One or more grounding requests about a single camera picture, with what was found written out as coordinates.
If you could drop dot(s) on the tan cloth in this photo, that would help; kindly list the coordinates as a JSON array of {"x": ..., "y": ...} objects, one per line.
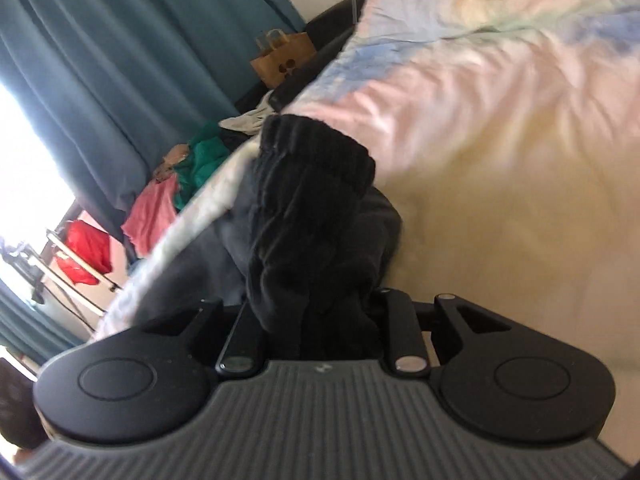
[{"x": 172, "y": 162}]

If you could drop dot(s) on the garment steamer stand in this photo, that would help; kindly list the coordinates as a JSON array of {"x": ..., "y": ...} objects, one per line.
[{"x": 75, "y": 275}]

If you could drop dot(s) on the green cloth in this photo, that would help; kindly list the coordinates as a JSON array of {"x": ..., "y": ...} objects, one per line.
[{"x": 210, "y": 160}]

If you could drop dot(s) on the white cloth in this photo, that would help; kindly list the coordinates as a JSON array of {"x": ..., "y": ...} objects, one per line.
[{"x": 245, "y": 121}]

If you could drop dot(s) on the pink cloth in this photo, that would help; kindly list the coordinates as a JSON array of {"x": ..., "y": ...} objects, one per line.
[{"x": 150, "y": 215}]

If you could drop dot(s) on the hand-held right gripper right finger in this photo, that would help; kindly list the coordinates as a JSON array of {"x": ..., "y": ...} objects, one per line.
[{"x": 400, "y": 330}]

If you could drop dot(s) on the dark grey pants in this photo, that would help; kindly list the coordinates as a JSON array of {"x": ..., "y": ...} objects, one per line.
[{"x": 210, "y": 260}]

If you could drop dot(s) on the black armchair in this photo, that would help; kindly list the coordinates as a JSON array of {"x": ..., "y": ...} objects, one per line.
[{"x": 330, "y": 20}]

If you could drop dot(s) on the red cloth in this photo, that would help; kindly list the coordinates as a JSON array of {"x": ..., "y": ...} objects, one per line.
[{"x": 85, "y": 250}]

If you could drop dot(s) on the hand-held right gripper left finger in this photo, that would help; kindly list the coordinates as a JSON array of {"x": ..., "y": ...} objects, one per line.
[{"x": 240, "y": 340}]

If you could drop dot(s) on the black knit garment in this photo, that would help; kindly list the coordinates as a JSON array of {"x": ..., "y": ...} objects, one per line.
[{"x": 310, "y": 220}]

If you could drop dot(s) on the brown paper bag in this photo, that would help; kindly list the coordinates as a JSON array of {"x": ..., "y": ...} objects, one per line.
[{"x": 282, "y": 62}]

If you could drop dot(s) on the bed with pastel sheet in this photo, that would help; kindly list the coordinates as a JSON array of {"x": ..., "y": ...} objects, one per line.
[{"x": 500, "y": 160}]

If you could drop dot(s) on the teal curtain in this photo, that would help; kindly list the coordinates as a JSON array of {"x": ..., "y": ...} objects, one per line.
[
  {"x": 125, "y": 60},
  {"x": 35, "y": 330}
]

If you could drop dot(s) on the window with dark frame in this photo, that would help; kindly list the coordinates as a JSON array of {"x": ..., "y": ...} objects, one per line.
[{"x": 25, "y": 160}]

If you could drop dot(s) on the dark patterned clothing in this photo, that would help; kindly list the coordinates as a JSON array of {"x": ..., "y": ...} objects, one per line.
[{"x": 17, "y": 405}]

